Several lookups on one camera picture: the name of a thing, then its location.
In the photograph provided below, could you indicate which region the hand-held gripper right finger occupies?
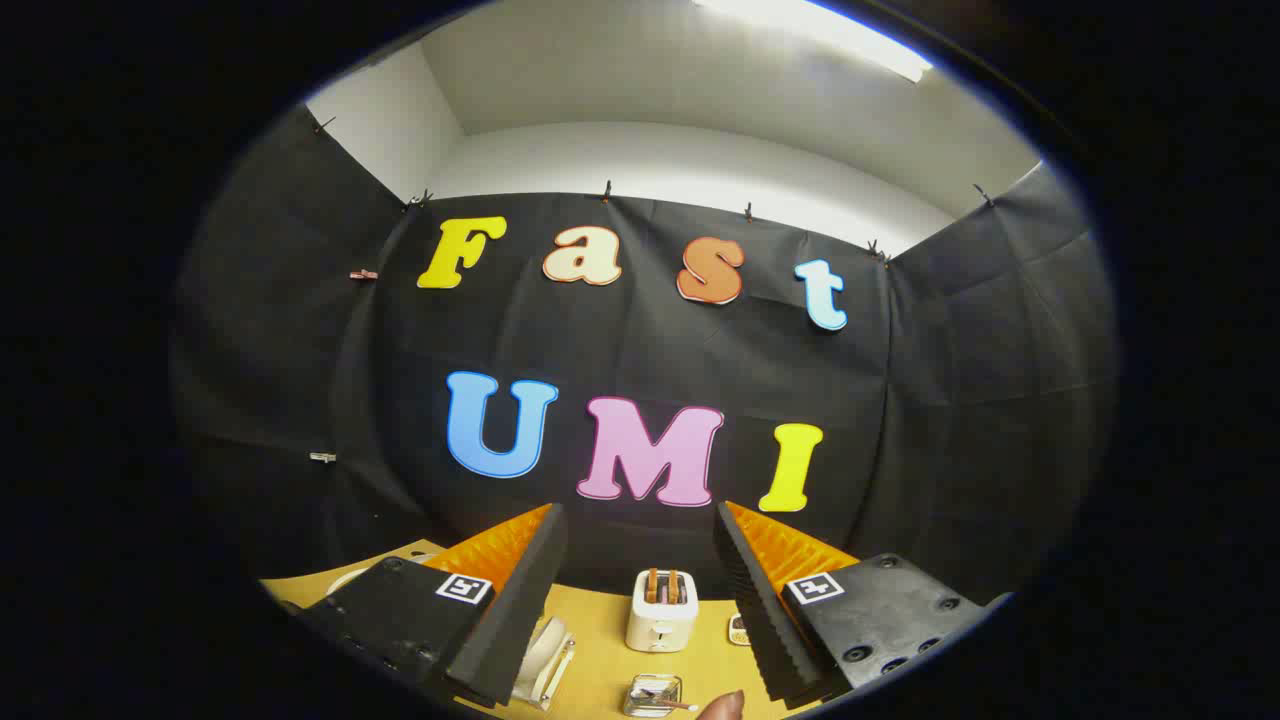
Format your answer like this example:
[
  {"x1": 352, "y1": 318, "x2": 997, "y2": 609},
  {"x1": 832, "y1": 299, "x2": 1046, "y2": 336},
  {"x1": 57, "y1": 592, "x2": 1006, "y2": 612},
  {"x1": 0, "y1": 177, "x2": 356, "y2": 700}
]
[{"x1": 712, "y1": 500, "x2": 1011, "y2": 712}]

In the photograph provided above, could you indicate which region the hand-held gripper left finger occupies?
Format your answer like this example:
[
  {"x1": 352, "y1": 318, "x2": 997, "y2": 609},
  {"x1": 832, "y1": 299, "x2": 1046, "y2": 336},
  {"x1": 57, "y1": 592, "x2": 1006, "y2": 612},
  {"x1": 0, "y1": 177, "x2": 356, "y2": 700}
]
[{"x1": 285, "y1": 503, "x2": 569, "y2": 709}]

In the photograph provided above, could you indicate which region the beige round plate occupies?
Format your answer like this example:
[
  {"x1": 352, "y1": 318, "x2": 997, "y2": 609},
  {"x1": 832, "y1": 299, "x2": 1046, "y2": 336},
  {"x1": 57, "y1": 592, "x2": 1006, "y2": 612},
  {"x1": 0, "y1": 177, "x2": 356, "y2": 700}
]
[{"x1": 525, "y1": 618, "x2": 569, "y2": 691}]

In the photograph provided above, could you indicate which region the white wire dish rack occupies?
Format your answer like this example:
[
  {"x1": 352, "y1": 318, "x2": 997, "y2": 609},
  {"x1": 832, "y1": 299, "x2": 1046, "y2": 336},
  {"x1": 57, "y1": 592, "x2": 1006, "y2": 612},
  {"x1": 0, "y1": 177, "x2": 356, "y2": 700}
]
[{"x1": 510, "y1": 612, "x2": 578, "y2": 713}]

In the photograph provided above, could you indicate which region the metal wire basket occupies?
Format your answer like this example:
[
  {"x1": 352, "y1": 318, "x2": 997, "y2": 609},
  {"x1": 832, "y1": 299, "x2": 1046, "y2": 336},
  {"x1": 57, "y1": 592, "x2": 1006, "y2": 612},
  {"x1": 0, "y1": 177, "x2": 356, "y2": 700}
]
[{"x1": 622, "y1": 674, "x2": 684, "y2": 718}]

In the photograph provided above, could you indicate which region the white toaster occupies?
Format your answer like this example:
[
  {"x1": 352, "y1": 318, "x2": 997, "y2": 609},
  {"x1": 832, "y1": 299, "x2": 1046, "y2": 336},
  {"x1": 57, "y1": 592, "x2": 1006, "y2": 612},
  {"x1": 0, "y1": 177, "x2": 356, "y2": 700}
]
[{"x1": 625, "y1": 568, "x2": 700, "y2": 654}]

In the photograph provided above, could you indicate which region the row of black clips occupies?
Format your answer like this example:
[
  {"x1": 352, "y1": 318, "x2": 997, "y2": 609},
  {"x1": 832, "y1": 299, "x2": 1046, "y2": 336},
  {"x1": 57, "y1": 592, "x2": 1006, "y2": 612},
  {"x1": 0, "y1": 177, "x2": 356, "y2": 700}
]
[{"x1": 312, "y1": 115, "x2": 996, "y2": 263}]

